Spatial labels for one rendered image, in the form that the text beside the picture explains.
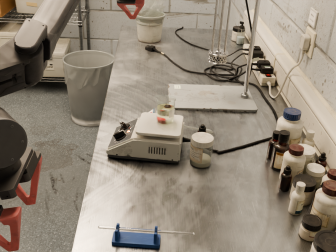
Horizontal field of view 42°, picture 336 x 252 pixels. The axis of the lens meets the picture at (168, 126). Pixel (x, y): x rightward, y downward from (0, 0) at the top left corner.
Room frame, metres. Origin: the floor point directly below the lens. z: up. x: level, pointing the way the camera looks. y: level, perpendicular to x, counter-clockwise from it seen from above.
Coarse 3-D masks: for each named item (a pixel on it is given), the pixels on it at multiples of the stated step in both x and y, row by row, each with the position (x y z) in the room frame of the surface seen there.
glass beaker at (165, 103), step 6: (156, 96) 1.08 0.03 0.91; (162, 96) 1.08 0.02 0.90; (168, 96) 1.09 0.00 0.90; (156, 102) 1.06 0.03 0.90; (162, 102) 1.04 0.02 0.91; (168, 102) 1.04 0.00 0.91; (174, 102) 1.05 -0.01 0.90; (156, 108) 1.05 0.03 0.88; (162, 108) 1.04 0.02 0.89; (168, 108) 1.04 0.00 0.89; (174, 108) 1.06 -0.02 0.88; (156, 114) 1.05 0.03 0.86; (162, 114) 1.04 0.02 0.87; (168, 114) 1.04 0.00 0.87; (156, 120) 1.05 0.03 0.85; (162, 120) 1.04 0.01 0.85; (168, 120) 1.04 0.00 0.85
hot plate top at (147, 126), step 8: (144, 112) 1.11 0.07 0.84; (144, 120) 1.06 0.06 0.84; (152, 120) 1.06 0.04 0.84; (176, 120) 1.07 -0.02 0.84; (136, 128) 1.02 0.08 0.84; (144, 128) 1.02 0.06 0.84; (152, 128) 1.02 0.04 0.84; (160, 128) 1.02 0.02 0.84; (168, 128) 1.02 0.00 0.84; (176, 128) 1.03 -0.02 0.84; (160, 136) 0.99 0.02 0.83; (168, 136) 0.99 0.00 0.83; (176, 136) 0.99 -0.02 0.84
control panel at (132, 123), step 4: (132, 120) 1.11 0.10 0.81; (136, 120) 1.10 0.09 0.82; (132, 124) 1.08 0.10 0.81; (116, 128) 1.11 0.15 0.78; (128, 128) 1.07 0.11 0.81; (132, 128) 1.06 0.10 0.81; (128, 132) 1.04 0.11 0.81; (112, 136) 1.06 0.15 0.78; (128, 136) 1.02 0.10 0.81; (112, 140) 1.04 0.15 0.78; (120, 140) 1.01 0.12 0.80; (124, 140) 1.00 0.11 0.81; (112, 144) 1.01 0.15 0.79
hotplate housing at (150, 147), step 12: (132, 132) 1.03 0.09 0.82; (108, 144) 1.03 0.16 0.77; (120, 144) 1.00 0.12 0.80; (132, 144) 0.99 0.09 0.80; (144, 144) 0.99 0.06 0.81; (156, 144) 0.99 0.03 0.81; (168, 144) 0.98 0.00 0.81; (180, 144) 0.99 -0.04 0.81; (108, 156) 1.00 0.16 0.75; (120, 156) 1.00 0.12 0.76; (132, 156) 0.99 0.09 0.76; (144, 156) 0.99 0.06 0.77; (156, 156) 0.99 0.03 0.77; (168, 156) 0.98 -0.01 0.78
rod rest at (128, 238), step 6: (156, 228) 0.69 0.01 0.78; (114, 234) 0.70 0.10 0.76; (120, 234) 0.70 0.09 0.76; (126, 234) 0.70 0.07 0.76; (132, 234) 0.70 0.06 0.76; (138, 234) 0.70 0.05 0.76; (144, 234) 0.70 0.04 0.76; (150, 234) 0.70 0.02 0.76; (156, 234) 0.68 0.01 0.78; (114, 240) 0.68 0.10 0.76; (120, 240) 0.68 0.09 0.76; (126, 240) 0.68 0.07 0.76; (132, 240) 0.68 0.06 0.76; (138, 240) 0.68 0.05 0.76; (144, 240) 0.68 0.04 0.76; (150, 240) 0.68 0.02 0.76; (156, 240) 0.68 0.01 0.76; (132, 246) 0.67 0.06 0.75; (138, 246) 0.67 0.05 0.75; (144, 246) 0.67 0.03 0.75; (150, 246) 0.67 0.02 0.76; (156, 246) 0.67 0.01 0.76
